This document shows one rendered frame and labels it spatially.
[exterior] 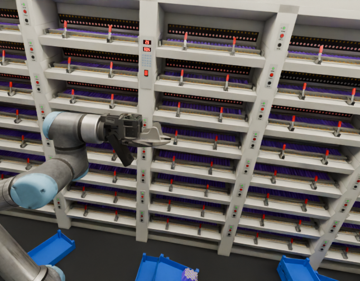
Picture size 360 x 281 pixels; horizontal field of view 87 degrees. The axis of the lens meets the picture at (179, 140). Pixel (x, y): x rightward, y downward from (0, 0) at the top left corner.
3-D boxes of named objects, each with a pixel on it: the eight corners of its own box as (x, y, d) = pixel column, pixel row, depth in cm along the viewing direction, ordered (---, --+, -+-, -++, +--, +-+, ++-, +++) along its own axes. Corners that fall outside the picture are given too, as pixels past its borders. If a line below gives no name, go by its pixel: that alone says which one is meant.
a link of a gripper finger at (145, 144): (151, 144, 55) (121, 140, 56) (151, 149, 55) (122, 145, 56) (155, 137, 59) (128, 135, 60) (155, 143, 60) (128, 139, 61)
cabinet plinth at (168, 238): (228, 252, 162) (229, 247, 160) (-11, 212, 176) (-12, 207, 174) (226, 236, 177) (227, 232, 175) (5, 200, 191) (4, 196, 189)
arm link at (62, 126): (62, 135, 66) (57, 107, 63) (97, 138, 66) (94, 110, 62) (42, 146, 58) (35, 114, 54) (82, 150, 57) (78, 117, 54)
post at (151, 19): (146, 242, 163) (158, -6, 97) (135, 240, 163) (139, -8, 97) (152, 224, 181) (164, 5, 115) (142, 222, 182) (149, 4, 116)
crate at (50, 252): (33, 281, 127) (30, 274, 124) (18, 265, 135) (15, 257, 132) (75, 248, 152) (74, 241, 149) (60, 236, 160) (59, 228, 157)
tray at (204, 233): (220, 242, 155) (223, 235, 146) (147, 230, 159) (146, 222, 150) (219, 218, 171) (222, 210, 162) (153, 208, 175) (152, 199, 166)
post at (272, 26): (229, 256, 158) (300, 5, 92) (217, 254, 159) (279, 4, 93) (226, 236, 177) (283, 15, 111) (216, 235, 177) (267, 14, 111)
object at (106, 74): (139, 88, 117) (137, 66, 108) (45, 78, 121) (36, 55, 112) (147, 76, 132) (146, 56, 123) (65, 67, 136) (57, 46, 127)
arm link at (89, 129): (82, 147, 57) (97, 135, 66) (99, 149, 57) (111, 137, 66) (78, 118, 54) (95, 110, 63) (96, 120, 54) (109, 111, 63)
